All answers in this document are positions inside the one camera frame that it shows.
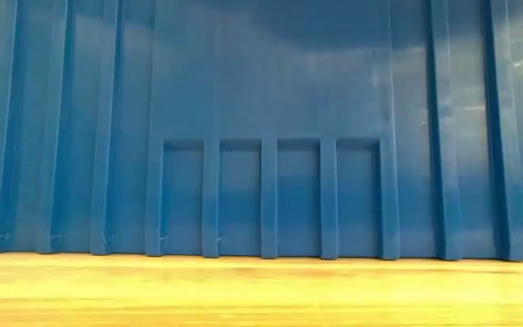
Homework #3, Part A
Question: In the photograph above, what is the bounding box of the blue plastic bin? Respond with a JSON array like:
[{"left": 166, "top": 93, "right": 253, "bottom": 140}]
[{"left": 0, "top": 0, "right": 523, "bottom": 263}]

